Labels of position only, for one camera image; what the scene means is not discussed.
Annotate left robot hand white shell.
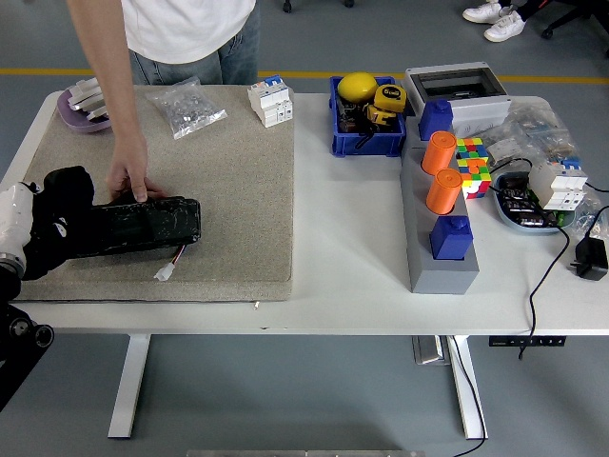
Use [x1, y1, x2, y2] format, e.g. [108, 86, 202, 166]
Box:
[0, 182, 40, 261]

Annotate person's right hand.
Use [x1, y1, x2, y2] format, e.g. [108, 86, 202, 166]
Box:
[105, 137, 167, 204]

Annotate black display panel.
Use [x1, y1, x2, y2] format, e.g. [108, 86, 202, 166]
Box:
[70, 194, 202, 261]

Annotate black table control panel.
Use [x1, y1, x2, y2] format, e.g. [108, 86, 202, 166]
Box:
[488, 335, 567, 348]

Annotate purple tray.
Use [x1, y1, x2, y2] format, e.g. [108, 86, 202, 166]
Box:
[56, 88, 113, 133]

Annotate clear bag of screws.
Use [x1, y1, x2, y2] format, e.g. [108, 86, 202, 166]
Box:
[145, 75, 228, 140]

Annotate grey-brown mat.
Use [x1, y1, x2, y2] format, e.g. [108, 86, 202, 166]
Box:
[9, 84, 296, 303]

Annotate person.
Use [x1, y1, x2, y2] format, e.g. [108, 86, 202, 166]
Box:
[66, 0, 262, 204]

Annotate white circuit breaker blue lever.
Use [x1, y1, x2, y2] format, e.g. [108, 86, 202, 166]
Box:
[246, 73, 295, 129]
[527, 156, 590, 211]

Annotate white table leg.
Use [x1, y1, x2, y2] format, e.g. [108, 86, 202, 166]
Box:
[446, 335, 489, 441]
[107, 332, 152, 439]

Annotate dark brown part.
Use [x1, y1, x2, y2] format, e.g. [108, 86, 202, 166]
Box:
[338, 102, 367, 134]

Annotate blue plastic bin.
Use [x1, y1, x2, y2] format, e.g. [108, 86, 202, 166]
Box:
[328, 75, 408, 158]

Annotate yellow round object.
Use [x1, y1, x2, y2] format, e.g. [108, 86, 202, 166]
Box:
[337, 70, 380, 105]

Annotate yellow black tape measure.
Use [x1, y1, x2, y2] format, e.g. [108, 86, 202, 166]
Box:
[363, 84, 409, 129]

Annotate blue block with knob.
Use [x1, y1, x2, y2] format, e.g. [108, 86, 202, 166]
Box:
[418, 98, 454, 142]
[429, 214, 476, 262]

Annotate orange cylinder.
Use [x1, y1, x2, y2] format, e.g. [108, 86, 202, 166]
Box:
[425, 168, 463, 215]
[422, 130, 459, 176]

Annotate grey holder block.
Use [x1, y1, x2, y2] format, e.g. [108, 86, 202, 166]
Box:
[399, 137, 481, 295]

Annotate multicolour puzzle cube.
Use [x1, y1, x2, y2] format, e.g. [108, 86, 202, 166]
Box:
[455, 136, 494, 200]

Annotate grey metal control box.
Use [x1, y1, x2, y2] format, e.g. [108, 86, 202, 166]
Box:
[411, 335, 451, 367]

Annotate person's foot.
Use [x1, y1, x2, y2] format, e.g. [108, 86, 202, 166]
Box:
[462, 1, 503, 24]
[483, 11, 526, 43]

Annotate dark electronic parts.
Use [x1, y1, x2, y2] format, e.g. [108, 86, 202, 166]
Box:
[499, 174, 560, 226]

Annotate light blue tray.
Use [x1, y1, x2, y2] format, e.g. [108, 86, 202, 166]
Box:
[491, 170, 577, 235]

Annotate large clear bag of parts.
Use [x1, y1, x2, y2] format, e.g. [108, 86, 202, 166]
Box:
[484, 100, 584, 168]

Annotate person's leg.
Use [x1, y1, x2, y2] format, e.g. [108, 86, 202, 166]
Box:
[503, 0, 546, 23]

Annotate small clear bag of parts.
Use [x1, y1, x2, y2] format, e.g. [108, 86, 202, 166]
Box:
[565, 180, 609, 242]

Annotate black office chair base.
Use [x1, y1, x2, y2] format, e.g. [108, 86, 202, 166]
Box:
[540, 0, 609, 40]

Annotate black power adapter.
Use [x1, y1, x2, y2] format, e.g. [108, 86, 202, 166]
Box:
[569, 236, 609, 281]

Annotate red wire with white connector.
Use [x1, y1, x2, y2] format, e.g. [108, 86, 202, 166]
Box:
[152, 245, 187, 281]

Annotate grey enclosure box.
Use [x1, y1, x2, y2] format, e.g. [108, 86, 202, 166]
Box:
[403, 61, 513, 137]

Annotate long black cable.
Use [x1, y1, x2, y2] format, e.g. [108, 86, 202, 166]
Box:
[488, 158, 571, 361]

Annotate black adapter cord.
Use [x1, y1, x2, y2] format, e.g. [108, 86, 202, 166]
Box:
[582, 205, 609, 239]

